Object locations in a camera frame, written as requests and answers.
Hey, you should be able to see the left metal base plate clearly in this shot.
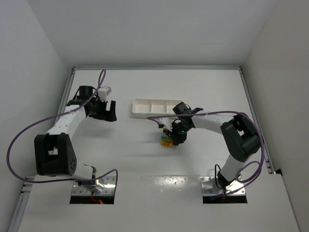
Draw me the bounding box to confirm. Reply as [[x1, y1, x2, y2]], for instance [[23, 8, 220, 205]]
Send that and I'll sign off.
[[71, 176, 116, 197]]

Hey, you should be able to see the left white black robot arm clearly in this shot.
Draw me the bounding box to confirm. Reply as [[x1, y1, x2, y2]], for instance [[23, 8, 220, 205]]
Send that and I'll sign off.
[[34, 86, 117, 188]]

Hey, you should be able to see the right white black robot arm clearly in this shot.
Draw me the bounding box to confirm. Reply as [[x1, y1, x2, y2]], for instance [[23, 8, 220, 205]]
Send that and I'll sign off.
[[166, 102, 261, 190]]

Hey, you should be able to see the green lego brick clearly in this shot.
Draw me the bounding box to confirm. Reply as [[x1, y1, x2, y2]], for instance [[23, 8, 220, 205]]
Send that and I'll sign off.
[[160, 136, 173, 145]]

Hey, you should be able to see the metal base plate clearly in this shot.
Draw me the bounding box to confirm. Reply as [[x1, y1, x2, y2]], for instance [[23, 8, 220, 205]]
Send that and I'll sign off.
[[200, 175, 246, 196], [71, 176, 116, 197]]

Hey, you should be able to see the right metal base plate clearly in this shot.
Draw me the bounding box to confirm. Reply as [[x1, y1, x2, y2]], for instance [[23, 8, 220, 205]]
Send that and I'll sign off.
[[200, 175, 246, 196]]

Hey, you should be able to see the white three-compartment tray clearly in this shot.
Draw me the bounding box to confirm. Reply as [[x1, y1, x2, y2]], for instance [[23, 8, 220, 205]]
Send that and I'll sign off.
[[132, 99, 182, 118]]

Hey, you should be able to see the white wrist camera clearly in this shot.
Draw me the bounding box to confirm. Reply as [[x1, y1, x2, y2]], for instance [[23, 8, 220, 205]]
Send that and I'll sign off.
[[158, 117, 175, 131], [98, 86, 112, 102]]

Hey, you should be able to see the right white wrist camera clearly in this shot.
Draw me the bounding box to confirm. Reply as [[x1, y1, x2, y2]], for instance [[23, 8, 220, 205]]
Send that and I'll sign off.
[[158, 117, 175, 131]]

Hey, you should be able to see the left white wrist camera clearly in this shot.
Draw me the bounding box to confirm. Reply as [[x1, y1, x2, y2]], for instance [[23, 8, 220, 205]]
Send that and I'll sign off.
[[98, 86, 112, 102]]

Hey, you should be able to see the yellow lego plate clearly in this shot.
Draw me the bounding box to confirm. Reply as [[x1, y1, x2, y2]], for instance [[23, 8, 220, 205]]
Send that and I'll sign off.
[[160, 140, 173, 147]]

